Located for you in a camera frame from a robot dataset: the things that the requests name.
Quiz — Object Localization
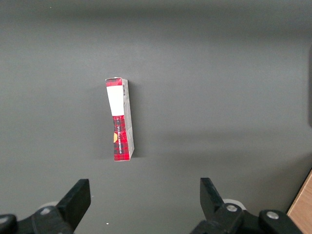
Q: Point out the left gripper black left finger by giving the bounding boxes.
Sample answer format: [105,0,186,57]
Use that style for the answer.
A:
[0,178,92,234]

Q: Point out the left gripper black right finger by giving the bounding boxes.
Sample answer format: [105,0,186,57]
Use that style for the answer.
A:
[190,177,304,234]

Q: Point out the red plaid cardboard box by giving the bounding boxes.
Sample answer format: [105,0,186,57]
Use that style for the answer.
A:
[105,77,135,162]

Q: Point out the oak wooden drawer cabinet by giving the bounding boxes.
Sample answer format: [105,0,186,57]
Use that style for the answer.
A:
[287,168,312,234]

